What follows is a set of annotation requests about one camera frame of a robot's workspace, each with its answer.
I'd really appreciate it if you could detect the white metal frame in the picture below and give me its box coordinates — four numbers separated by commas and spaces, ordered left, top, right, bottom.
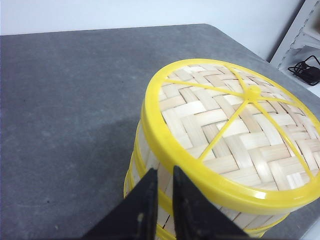
270, 0, 320, 90

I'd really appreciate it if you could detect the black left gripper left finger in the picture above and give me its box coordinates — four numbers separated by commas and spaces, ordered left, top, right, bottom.
82, 168, 158, 240

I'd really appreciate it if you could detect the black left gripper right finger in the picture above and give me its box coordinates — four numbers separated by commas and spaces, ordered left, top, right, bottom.
172, 166, 249, 240

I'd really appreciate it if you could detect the black cable bundle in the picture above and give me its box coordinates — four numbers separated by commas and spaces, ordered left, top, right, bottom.
287, 54, 320, 87

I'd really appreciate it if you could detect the yellow woven bamboo steamer lid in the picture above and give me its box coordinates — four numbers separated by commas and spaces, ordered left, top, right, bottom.
140, 58, 320, 215

